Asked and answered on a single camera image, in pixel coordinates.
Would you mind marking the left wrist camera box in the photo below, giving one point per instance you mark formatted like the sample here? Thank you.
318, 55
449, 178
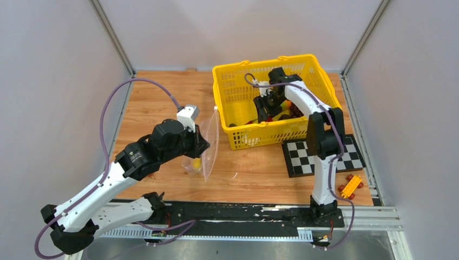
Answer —
187, 115

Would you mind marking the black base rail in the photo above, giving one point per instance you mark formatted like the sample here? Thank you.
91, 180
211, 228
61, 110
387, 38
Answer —
257, 222

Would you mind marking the yellow toy food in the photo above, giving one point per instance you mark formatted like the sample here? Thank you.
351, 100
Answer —
196, 164

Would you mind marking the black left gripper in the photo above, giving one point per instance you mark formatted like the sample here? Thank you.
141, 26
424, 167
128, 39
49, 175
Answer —
200, 144

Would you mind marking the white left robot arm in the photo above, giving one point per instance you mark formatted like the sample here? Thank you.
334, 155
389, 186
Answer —
78, 222

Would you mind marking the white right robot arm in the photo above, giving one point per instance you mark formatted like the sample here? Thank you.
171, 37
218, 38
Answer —
324, 135

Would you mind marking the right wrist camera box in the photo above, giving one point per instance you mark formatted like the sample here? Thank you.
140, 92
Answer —
264, 87

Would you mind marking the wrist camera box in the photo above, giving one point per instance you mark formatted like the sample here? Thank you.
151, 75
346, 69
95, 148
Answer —
187, 115
264, 87

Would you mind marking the clear zip top bag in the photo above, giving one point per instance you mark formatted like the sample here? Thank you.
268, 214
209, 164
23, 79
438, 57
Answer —
209, 128

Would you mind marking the yellow plastic basket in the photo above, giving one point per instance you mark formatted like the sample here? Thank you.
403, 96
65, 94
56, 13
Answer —
234, 99

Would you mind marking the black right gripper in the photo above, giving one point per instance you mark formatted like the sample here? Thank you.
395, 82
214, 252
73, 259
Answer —
261, 103

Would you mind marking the dark toy grapes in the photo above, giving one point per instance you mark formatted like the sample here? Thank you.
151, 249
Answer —
295, 111

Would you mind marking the yellow toy block car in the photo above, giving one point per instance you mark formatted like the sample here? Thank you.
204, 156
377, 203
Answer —
348, 191

